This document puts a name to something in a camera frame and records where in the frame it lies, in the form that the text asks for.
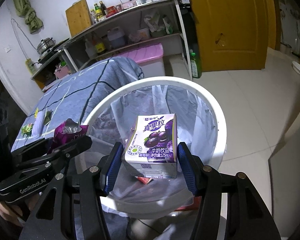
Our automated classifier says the green snack packet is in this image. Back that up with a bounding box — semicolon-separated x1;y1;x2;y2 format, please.
21;123;34;137

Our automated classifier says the purple milk drink carton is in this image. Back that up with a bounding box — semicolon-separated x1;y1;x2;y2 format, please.
122;113;178;179

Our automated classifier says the magenta snack bag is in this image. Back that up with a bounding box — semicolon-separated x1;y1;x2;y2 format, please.
53;118;89;145

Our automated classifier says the olive green wrapper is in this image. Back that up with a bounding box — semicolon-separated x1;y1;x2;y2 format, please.
44;111;52;126

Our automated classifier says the yellow snack packet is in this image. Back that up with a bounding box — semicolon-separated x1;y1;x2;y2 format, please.
34;107;39;118

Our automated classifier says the pink strawberry milk carton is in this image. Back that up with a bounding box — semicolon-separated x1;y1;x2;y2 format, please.
136;177;153;185

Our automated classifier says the white foam fruit net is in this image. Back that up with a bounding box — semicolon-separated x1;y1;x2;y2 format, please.
32;111;45;139

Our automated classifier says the white round trash bin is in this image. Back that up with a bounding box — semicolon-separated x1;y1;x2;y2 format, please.
75;76;227;219

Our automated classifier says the metal kitchen shelf rack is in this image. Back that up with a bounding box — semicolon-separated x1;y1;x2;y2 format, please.
60;0;193;80

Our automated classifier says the person's left hand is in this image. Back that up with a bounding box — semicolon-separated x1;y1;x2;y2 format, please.
0;194;40;227

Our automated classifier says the blue checked tablecloth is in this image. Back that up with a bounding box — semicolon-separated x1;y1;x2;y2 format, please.
11;56;145;240

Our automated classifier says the pink plastic basket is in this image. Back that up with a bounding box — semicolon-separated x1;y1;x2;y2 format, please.
55;66;71;79

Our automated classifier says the green glass bottle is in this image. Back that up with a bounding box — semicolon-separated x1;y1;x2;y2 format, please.
190;52;202;78

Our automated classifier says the small grey side shelf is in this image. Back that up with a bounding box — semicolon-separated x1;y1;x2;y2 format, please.
31;49;77;89

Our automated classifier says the pink lidded storage box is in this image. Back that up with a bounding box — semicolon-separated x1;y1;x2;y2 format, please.
118;43;165;78

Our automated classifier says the yellow label oil bottle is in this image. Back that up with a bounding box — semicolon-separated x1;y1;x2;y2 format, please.
93;34;106;54

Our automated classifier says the black induction cooker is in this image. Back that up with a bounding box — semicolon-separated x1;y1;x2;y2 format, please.
38;38;69;64

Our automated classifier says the steel cooking pot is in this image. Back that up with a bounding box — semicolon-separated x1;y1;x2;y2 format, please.
37;37;56;55

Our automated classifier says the purple plastic jug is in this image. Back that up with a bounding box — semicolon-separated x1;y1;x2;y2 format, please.
107;27;127;49

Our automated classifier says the green sauce bottle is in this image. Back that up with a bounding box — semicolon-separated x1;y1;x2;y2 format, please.
94;3;103;20

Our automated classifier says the wooden cutting board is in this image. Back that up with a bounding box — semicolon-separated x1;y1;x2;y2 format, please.
65;0;92;37

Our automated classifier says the yellow wooden door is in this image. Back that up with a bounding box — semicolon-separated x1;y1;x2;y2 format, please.
190;0;276;72

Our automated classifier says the red lidded jar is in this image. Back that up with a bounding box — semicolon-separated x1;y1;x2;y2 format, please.
107;6;117;17

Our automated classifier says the green hanging cloth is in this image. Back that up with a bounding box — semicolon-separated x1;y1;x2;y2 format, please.
13;0;43;34

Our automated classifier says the dark soy sauce bottle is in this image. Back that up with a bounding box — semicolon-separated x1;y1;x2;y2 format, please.
100;1;108;16

